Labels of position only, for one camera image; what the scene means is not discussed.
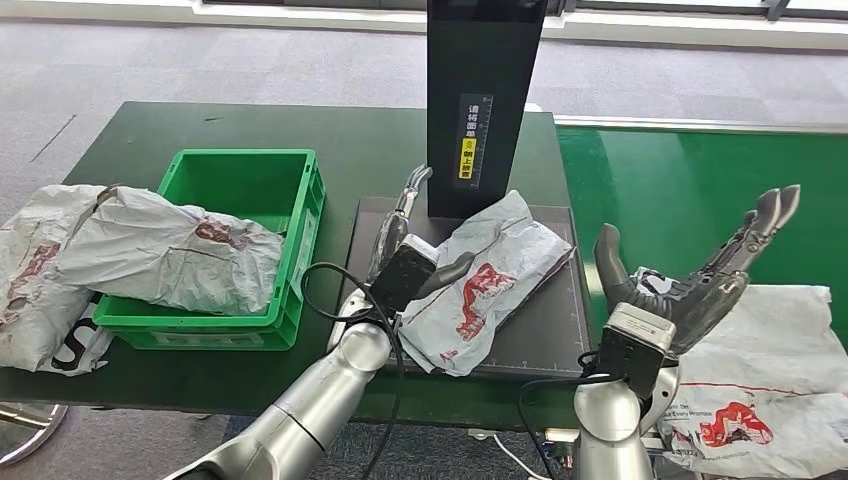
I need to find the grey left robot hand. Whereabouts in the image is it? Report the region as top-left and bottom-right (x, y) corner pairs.
(366, 164), (477, 299)

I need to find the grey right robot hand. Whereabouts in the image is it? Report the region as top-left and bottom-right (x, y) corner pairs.
(592, 184), (802, 359)

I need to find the grey-white parcel bag red logo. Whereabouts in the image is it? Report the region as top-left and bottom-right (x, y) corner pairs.
(397, 190), (576, 378)

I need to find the white parcel bag red print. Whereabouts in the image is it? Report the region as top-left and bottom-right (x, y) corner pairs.
(56, 185), (286, 317)

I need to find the white parcel with black letters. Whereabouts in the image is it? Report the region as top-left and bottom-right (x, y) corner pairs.
(39, 291), (117, 378)
(629, 266), (833, 397)

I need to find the green conveyor belt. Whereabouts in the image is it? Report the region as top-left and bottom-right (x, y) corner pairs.
(556, 125), (848, 399)

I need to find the crumpled white red-print parcel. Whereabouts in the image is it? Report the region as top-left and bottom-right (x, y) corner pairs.
(0, 184), (121, 372)

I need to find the dark green table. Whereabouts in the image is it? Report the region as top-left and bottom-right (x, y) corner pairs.
(0, 101), (598, 431)

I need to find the black yellow column label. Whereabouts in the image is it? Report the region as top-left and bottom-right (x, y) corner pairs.
(453, 93), (495, 190)

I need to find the green plastic crate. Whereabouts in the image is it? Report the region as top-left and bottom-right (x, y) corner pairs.
(92, 147), (328, 352)

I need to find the black scanner column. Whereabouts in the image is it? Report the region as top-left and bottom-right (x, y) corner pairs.
(425, 0), (550, 220)

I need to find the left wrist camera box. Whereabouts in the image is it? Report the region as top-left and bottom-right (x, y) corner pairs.
(369, 233), (441, 314)

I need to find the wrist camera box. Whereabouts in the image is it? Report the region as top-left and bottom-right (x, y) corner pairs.
(369, 233), (441, 314)
(596, 302), (677, 399)

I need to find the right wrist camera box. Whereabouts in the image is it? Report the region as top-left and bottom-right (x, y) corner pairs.
(596, 302), (677, 399)

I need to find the black scanner base plate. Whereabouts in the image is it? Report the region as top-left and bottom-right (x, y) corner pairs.
(341, 196), (591, 379)

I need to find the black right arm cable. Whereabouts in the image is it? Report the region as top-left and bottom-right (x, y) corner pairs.
(517, 351), (621, 480)

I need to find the white floor cable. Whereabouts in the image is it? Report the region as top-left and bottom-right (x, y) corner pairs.
(493, 433), (551, 480)

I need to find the chrome chair base ring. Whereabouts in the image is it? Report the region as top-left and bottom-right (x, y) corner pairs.
(0, 400), (70, 466)

